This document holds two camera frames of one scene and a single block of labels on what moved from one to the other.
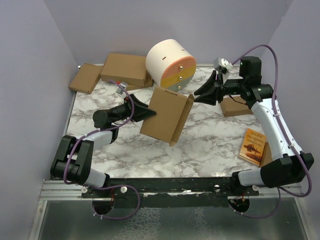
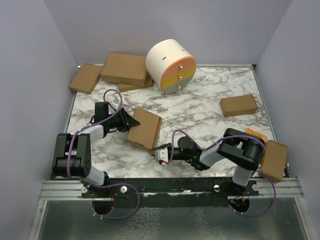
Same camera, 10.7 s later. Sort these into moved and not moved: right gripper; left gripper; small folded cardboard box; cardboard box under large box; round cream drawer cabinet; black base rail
Moved: right gripper; left gripper
Not moved: small folded cardboard box; round cream drawer cabinet; black base rail; cardboard box under large box
